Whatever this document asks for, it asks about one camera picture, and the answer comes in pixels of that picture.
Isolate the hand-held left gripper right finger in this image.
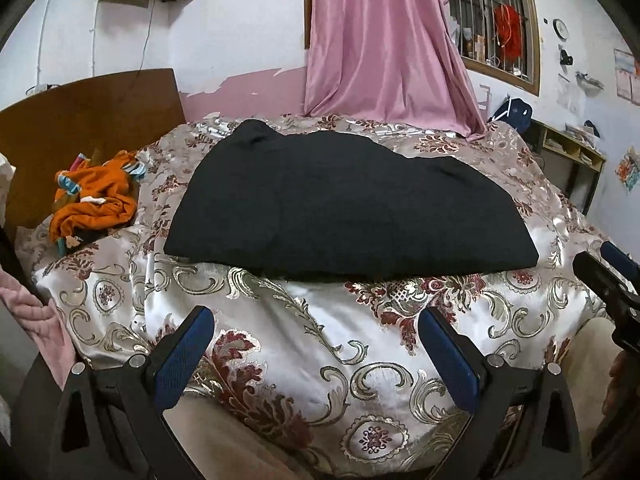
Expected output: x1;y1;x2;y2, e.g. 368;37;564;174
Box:
419;306;583;480

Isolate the colourful wall sticker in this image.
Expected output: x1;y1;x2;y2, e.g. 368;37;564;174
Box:
615;146;640;192

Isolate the wooden headboard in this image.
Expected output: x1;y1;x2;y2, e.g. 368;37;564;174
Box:
0;67;187;231

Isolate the red hanging decoration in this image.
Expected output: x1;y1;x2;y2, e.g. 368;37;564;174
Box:
492;4;524;64

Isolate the blue backpack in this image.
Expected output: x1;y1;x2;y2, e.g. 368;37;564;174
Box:
487;95;534;135

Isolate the white wall cable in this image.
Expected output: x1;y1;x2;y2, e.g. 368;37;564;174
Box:
90;7;99;80

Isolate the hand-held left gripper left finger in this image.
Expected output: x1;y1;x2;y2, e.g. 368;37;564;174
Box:
50;305;216;480

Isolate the wall calendar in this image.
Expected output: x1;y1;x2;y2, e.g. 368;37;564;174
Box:
614;49;640;102

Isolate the floral satin bedspread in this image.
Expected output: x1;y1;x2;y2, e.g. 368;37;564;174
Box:
15;112;626;478

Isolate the person's right hand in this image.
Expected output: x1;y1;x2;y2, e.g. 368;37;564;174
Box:
602;350;640;436

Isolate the barred wooden window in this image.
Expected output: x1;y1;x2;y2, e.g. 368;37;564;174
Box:
445;0;542;97

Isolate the pink fluffy cloth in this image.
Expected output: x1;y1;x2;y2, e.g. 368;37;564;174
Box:
0;272;76;391

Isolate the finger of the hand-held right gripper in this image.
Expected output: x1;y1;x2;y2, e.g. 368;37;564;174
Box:
572;251;640;311
600;241;640;286

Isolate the wooden desk shelf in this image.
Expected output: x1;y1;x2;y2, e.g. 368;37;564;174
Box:
525;119;608;216

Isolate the black wall cable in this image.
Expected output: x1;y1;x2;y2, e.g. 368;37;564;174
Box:
131;0;154;82

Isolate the pink curtain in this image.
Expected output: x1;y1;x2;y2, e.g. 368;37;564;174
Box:
303;0;501;141

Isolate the black jacket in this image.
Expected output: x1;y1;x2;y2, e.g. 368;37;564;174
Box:
164;119;540;282

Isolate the orange garment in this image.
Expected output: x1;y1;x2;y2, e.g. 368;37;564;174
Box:
50;149;147;256

